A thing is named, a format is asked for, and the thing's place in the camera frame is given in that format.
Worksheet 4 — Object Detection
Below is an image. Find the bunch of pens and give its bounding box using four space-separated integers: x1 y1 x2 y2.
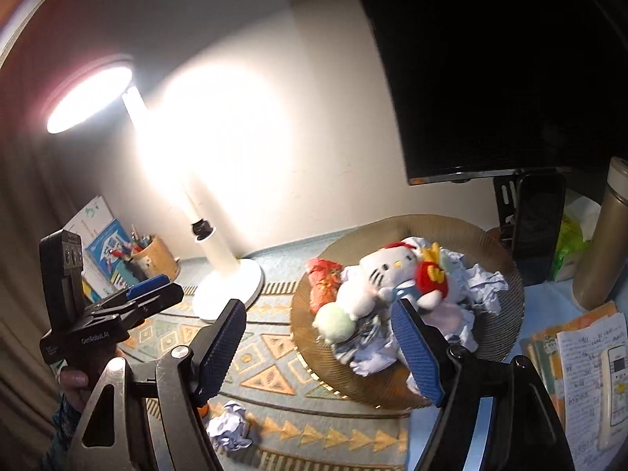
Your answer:
110 226 158 261

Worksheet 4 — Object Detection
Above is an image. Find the blue patterned table mat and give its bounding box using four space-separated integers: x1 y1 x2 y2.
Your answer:
118 248 413 471

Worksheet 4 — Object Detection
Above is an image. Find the black smartphone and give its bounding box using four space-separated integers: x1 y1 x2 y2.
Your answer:
510 171 566 286

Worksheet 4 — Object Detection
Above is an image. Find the black perforated monitor bracket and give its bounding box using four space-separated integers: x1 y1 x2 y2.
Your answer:
493 169 521 246

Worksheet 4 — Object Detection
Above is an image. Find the red snack packet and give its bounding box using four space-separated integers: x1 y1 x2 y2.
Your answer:
307 257 344 316

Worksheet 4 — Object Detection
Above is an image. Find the brown ribbed glass plate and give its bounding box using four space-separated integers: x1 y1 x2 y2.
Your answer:
289 214 526 410

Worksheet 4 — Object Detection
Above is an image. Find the white desk lamp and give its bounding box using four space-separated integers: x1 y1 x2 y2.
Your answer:
46 56 266 325

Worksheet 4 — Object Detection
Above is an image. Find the green tissue pack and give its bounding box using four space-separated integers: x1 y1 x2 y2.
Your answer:
549 191 602 283

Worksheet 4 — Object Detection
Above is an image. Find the beige curtain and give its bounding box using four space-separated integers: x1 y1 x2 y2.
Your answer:
0 34 99 471

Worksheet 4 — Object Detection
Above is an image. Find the white remote control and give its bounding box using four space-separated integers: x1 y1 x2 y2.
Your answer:
597 346 628 452

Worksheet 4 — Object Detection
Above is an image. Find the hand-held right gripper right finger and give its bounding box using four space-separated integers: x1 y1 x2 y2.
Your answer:
390 298 575 471

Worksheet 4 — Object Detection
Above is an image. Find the handwritten notebook page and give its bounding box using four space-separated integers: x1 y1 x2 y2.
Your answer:
557 314 628 447

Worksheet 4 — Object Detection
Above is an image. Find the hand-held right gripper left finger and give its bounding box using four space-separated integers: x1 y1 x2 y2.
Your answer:
66 299 246 471

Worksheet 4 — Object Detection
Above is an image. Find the white illustrated booklet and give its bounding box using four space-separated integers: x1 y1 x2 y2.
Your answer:
73 195 119 251

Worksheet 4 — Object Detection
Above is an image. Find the wooden pen holder cup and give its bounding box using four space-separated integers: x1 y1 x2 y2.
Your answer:
128 234 180 280

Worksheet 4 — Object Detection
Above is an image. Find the pale green round plush toy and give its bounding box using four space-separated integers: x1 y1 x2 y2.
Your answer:
314 303 357 347

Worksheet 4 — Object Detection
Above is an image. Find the stack of orange green books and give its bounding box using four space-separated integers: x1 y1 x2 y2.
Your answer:
520 301 619 403

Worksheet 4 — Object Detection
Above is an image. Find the black computer monitor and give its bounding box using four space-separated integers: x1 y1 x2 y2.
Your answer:
341 0 628 186

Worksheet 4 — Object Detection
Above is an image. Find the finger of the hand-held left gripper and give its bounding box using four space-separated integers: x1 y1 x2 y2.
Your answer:
104 275 172 308
91 283 184 337

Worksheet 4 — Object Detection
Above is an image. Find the champagne metal thermos bottle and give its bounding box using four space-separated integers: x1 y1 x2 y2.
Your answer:
571 157 628 312

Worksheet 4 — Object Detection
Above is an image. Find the white paper ball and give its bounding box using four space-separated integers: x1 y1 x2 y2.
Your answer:
334 324 418 378
442 250 509 315
206 401 253 452

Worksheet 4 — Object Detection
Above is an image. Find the white cat plush toy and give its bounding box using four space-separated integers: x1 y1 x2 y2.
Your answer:
336 239 476 348

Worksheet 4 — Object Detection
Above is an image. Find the blue illustrated booklet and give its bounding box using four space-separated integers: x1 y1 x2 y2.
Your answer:
86 218 133 285

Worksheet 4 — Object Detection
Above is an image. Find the person's left hand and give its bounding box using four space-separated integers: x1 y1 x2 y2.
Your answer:
58 369 91 408

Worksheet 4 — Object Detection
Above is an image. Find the person's left forearm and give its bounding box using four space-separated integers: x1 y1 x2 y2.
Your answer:
46 392 86 471

